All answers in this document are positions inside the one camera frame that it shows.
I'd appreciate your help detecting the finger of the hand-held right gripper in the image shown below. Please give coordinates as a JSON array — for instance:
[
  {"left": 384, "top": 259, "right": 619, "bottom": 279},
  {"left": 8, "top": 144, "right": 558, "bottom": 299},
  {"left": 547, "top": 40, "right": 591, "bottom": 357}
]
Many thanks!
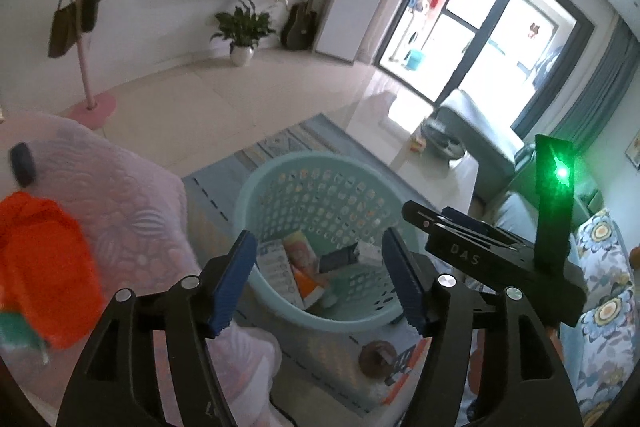
[{"left": 402, "top": 201, "right": 521, "bottom": 253}]

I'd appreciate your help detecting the grey bowl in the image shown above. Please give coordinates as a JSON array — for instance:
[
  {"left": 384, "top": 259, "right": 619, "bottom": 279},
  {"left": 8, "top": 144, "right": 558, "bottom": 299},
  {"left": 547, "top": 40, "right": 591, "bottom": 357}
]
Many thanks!
[{"left": 420, "top": 119, "right": 468, "bottom": 160}]

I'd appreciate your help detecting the black acoustic guitar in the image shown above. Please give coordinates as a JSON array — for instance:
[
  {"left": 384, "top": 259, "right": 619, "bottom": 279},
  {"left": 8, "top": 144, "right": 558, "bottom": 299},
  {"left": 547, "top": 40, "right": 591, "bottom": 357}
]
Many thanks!
[{"left": 280, "top": 0, "right": 322, "bottom": 52}]

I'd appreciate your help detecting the dark small bag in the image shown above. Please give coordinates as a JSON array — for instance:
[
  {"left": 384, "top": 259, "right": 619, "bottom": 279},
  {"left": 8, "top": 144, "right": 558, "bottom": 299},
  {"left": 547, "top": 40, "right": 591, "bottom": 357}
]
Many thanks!
[{"left": 80, "top": 0, "right": 106, "bottom": 34}]

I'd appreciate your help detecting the teal plastic laundry basket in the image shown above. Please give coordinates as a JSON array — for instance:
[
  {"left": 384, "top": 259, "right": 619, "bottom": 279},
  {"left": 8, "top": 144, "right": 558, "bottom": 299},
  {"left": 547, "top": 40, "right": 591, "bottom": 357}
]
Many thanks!
[{"left": 234, "top": 152, "right": 426, "bottom": 333}]

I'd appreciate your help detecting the dark packet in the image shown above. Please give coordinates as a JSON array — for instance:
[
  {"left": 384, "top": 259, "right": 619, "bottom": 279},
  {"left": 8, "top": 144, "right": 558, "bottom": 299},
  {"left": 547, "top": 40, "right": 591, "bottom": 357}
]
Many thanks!
[{"left": 319, "top": 247, "right": 358, "bottom": 276}]

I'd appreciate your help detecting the dark blue small object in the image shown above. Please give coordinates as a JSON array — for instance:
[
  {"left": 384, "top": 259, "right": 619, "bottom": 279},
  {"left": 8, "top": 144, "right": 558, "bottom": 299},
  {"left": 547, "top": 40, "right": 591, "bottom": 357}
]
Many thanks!
[{"left": 10, "top": 143, "right": 38, "bottom": 188}]

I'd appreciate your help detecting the green cloth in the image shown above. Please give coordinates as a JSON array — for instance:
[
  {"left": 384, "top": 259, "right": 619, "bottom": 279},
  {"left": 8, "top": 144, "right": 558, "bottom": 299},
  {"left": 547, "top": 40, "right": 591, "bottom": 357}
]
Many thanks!
[{"left": 0, "top": 309, "right": 51, "bottom": 365}]

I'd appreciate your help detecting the orange packet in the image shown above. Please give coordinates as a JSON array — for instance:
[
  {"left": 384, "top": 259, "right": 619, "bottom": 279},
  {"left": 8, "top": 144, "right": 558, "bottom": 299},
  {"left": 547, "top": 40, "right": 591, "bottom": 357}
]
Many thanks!
[{"left": 282, "top": 231, "right": 321, "bottom": 276}]

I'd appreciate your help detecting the brown round lid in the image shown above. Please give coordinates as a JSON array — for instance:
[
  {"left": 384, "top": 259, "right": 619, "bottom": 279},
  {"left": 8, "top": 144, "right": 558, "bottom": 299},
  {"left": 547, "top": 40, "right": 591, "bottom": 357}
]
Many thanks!
[{"left": 359, "top": 342, "right": 396, "bottom": 379}]

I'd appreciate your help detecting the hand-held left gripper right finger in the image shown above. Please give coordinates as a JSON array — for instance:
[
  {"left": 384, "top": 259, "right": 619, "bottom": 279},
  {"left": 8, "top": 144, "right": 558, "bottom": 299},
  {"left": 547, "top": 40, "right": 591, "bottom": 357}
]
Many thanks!
[{"left": 382, "top": 227, "right": 583, "bottom": 427}]

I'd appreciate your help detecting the brown handbag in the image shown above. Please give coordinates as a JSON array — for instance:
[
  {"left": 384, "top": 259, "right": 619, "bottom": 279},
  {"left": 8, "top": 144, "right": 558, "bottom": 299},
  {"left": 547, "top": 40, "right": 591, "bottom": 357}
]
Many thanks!
[{"left": 47, "top": 0, "right": 82, "bottom": 59}]

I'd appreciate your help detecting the small white box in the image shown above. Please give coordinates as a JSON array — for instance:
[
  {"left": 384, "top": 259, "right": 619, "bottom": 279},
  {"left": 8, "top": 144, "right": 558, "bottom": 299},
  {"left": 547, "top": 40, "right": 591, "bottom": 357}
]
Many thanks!
[{"left": 355, "top": 241, "right": 385, "bottom": 268}]

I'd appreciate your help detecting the orange white box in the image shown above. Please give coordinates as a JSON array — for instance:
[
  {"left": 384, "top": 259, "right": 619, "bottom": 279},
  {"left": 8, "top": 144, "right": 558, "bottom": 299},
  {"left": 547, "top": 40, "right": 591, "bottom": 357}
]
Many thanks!
[{"left": 292, "top": 269, "right": 333, "bottom": 310}]

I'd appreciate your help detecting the potted green plant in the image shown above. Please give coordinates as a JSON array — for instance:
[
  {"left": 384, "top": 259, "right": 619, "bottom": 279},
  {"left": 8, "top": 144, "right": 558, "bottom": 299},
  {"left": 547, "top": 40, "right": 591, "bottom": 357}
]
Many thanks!
[{"left": 210, "top": 0, "right": 278, "bottom": 68}]

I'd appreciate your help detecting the pink coat rack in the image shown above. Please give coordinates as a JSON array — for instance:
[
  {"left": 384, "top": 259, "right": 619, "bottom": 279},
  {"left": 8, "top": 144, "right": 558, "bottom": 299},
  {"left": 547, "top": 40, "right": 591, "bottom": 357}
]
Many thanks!
[{"left": 60, "top": 0, "right": 118, "bottom": 128}]

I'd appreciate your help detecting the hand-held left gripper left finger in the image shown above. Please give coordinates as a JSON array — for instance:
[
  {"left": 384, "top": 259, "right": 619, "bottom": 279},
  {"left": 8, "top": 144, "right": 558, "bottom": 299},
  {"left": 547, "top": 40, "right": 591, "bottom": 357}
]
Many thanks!
[{"left": 56, "top": 229, "right": 258, "bottom": 427}]

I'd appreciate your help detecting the teal sofa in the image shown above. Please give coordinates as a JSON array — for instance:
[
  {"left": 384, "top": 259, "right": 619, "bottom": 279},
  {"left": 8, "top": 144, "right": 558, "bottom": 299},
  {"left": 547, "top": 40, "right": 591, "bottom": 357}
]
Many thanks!
[{"left": 487, "top": 142, "right": 640, "bottom": 427}]

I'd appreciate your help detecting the white dotted box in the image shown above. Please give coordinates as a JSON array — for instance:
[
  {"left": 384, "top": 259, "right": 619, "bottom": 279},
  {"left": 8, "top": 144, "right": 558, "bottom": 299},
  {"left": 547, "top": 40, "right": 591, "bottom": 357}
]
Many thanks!
[{"left": 256, "top": 241, "right": 297, "bottom": 297}]

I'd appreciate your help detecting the glass coffee table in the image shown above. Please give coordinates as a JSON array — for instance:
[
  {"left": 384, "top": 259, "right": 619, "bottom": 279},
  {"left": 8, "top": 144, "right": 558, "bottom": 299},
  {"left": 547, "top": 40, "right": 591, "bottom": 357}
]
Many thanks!
[{"left": 345, "top": 89, "right": 481, "bottom": 214}]

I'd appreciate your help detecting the pink patterned tablecloth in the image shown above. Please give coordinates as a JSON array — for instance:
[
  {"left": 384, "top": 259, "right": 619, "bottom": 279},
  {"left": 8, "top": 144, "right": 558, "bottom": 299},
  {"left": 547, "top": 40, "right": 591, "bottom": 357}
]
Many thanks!
[{"left": 0, "top": 109, "right": 283, "bottom": 427}]

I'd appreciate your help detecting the floral cushion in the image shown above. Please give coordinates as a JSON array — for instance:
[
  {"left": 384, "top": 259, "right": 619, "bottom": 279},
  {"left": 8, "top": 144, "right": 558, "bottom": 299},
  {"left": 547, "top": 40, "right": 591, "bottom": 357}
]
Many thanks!
[
  {"left": 560, "top": 292, "right": 640, "bottom": 427},
  {"left": 575, "top": 209, "right": 633, "bottom": 289}
]

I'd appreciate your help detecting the orange cloth item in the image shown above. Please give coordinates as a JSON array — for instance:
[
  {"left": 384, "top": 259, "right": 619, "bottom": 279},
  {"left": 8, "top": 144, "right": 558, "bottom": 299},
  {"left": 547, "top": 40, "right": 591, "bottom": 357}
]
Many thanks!
[{"left": 0, "top": 192, "right": 106, "bottom": 350}]

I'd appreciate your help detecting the white orange carton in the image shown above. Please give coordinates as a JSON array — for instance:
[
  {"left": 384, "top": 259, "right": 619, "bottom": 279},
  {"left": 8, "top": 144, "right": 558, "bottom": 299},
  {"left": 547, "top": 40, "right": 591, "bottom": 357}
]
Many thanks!
[{"left": 382, "top": 339, "right": 426, "bottom": 408}]

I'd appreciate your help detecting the dark framed sliding door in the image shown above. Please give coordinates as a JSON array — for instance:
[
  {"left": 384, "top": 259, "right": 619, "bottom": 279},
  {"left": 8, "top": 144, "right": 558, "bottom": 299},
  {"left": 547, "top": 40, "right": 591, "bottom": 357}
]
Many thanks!
[{"left": 375, "top": 0, "right": 597, "bottom": 134}]

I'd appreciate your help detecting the grey teal curtain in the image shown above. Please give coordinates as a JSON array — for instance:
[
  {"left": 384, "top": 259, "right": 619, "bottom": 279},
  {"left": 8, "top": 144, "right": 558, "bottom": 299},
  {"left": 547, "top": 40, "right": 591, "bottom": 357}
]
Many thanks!
[{"left": 510, "top": 14, "right": 640, "bottom": 158}]

